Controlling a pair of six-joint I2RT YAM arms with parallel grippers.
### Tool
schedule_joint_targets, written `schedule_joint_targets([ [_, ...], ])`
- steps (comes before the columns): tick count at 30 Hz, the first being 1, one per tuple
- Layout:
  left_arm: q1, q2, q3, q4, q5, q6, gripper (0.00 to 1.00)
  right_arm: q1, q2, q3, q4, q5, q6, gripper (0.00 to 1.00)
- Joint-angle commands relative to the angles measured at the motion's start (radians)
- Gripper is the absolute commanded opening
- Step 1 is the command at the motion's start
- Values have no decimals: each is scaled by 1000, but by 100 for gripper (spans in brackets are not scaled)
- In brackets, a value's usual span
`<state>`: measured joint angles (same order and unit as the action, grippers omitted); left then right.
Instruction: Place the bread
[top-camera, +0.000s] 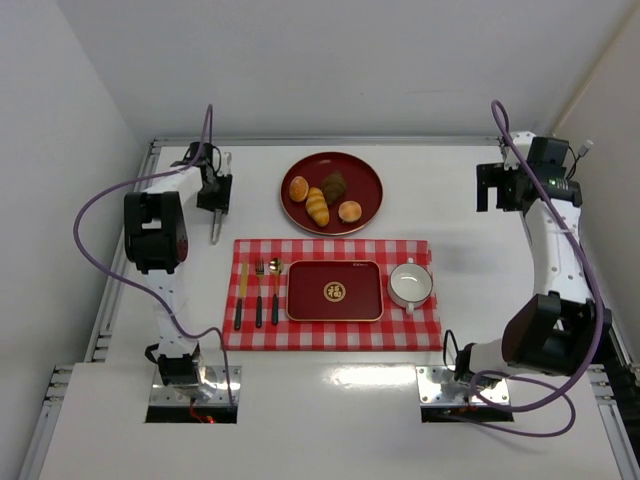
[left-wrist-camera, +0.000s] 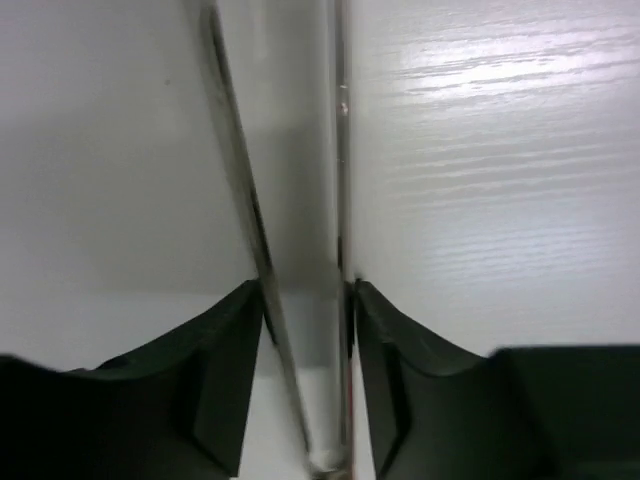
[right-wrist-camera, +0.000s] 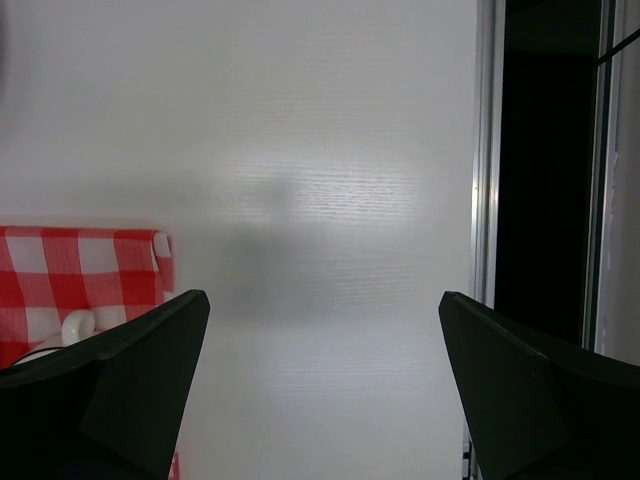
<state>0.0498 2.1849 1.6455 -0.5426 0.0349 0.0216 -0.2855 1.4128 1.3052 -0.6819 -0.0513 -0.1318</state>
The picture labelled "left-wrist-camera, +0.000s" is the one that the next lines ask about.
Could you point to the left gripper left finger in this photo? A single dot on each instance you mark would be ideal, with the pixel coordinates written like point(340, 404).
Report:
point(173, 408)

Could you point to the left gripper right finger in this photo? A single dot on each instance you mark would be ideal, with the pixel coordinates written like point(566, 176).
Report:
point(438, 411)

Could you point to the stainless steel tongs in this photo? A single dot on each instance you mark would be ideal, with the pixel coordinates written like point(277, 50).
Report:
point(229, 130)

